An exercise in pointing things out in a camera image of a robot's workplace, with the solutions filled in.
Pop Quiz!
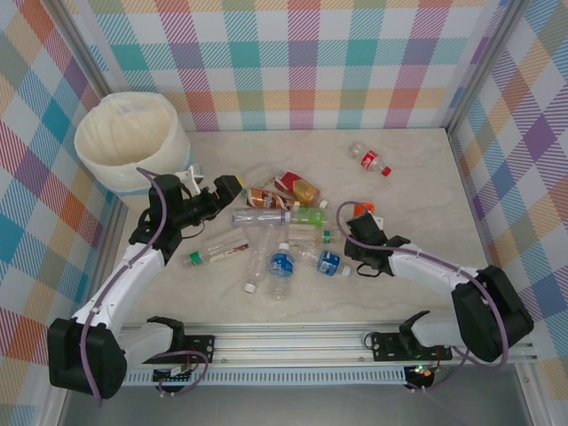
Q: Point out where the long clear bottle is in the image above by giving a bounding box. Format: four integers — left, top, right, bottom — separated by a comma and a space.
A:
230, 207, 293, 228

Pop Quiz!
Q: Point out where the blue label water bottle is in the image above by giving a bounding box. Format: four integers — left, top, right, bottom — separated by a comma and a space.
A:
267, 241, 297, 302
297, 248, 352, 277

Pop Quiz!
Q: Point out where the green cap bottle brown label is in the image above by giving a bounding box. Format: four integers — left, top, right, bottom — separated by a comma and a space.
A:
184, 237, 250, 269

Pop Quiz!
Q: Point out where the green label clear bottle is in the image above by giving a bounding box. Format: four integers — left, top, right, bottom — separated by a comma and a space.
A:
290, 199, 332, 226

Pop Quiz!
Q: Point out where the clear bottle white cap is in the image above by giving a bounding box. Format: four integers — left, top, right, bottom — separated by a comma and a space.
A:
242, 224, 279, 295

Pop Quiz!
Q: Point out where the red label cola bottle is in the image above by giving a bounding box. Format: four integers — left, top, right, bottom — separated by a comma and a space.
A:
347, 140, 393, 178

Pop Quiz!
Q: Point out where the white bin with blue band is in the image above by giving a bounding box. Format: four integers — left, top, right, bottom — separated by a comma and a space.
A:
74, 91, 193, 210

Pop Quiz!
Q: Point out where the right controller board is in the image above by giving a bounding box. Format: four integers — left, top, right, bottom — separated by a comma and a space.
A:
406, 362, 438, 381

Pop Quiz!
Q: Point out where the controller board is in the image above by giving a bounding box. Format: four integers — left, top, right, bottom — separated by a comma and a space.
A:
153, 363, 196, 385
406, 362, 438, 381

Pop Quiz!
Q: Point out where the left controller board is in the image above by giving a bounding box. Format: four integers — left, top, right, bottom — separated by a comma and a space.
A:
153, 363, 196, 385

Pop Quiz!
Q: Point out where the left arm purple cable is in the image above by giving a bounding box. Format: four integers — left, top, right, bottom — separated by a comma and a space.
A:
82, 167, 209, 407

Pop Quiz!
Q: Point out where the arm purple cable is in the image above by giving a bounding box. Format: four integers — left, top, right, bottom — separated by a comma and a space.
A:
335, 201, 511, 394
82, 167, 209, 407

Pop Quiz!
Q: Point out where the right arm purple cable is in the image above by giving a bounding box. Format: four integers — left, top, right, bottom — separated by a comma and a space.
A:
335, 201, 511, 394

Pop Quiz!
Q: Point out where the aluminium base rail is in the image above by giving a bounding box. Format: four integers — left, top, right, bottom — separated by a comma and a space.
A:
119, 322, 539, 366

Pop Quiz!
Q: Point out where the white slotted cable duct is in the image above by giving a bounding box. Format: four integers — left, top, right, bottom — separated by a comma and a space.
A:
119, 370, 408, 387

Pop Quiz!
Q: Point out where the aluminium frame post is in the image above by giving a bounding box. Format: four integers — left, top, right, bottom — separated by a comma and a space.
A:
447, 0, 529, 134
55, 0, 112, 101

